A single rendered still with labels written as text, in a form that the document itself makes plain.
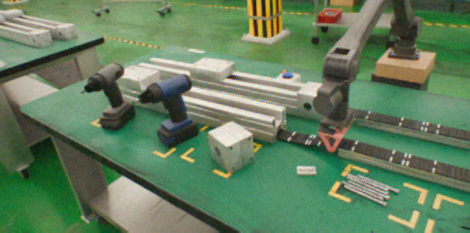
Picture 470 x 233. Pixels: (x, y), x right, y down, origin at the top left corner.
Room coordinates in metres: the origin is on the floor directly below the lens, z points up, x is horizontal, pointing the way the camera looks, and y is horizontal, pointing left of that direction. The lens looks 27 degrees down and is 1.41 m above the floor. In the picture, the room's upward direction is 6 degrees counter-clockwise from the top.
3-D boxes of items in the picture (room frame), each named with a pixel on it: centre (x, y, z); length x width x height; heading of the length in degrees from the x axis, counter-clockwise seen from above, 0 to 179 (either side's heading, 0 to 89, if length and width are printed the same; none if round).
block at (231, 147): (0.84, 0.03, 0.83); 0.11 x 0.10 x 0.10; 124
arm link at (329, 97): (0.79, -0.25, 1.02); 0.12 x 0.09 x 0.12; 140
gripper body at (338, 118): (0.82, -0.27, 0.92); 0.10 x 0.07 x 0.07; 145
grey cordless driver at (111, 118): (1.10, 0.47, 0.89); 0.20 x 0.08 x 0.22; 160
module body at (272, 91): (1.32, 0.10, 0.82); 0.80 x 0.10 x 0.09; 55
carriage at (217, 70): (1.32, 0.10, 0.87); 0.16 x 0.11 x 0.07; 55
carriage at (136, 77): (1.30, 0.41, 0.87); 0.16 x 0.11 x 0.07; 55
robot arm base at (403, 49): (1.36, -0.72, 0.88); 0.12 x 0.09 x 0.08; 57
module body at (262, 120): (1.16, 0.21, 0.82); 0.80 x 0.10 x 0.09; 55
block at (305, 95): (1.07, -0.27, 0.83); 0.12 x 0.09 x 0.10; 145
